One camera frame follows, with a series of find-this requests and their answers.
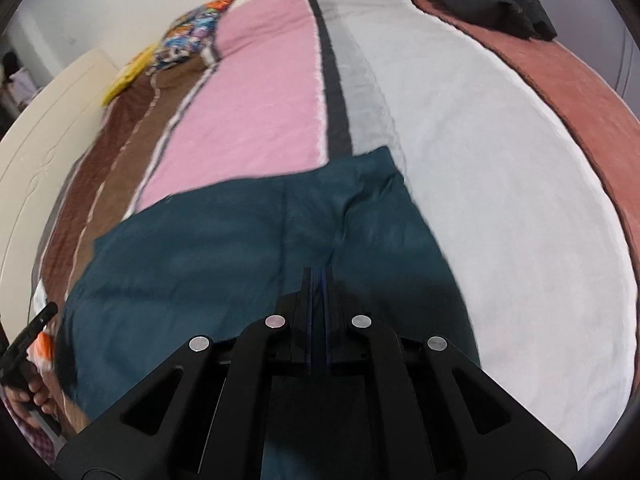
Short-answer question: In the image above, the white bed headboard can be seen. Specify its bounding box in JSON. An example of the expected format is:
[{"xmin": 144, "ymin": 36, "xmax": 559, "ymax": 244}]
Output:
[{"xmin": 0, "ymin": 49, "xmax": 126, "ymax": 311}]

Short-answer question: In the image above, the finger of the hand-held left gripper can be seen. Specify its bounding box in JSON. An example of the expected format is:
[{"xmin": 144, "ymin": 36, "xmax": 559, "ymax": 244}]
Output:
[{"xmin": 24, "ymin": 302, "xmax": 59, "ymax": 333}]

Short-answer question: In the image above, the orange tissue packet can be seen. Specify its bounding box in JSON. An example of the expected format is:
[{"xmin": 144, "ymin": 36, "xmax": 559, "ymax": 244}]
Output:
[{"xmin": 27, "ymin": 330, "xmax": 56, "ymax": 372}]

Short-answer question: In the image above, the yellow cloth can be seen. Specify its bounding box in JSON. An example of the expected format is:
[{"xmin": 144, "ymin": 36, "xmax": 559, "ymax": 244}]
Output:
[{"xmin": 102, "ymin": 45, "xmax": 161, "ymax": 107}]

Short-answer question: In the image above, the pink checkered cloth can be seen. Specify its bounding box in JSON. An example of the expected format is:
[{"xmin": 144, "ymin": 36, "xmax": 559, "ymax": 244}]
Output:
[{"xmin": 0, "ymin": 395, "xmax": 63, "ymax": 467}]

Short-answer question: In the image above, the teal quilted jacket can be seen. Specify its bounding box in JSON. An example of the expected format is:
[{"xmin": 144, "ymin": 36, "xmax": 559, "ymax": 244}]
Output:
[{"xmin": 55, "ymin": 146, "xmax": 483, "ymax": 480}]

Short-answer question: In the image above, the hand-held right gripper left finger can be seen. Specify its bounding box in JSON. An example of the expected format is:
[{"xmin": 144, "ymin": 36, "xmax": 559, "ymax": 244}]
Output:
[{"xmin": 55, "ymin": 267, "xmax": 318, "ymax": 480}]

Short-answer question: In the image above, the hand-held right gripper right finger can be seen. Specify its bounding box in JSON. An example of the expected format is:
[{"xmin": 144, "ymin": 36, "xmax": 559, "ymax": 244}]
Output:
[{"xmin": 320, "ymin": 266, "xmax": 578, "ymax": 480}]

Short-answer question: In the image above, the striped blanket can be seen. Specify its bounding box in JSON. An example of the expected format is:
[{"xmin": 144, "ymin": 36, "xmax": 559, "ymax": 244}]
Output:
[{"xmin": 30, "ymin": 0, "xmax": 640, "ymax": 471}]

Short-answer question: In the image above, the cartoon printed pillow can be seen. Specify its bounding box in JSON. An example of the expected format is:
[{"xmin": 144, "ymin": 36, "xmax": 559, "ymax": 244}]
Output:
[{"xmin": 150, "ymin": 0, "xmax": 236, "ymax": 68}]

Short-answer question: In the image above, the person's left hand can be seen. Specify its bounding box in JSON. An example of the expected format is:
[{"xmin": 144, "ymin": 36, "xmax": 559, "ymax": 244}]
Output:
[{"xmin": 2, "ymin": 366, "xmax": 59, "ymax": 422}]

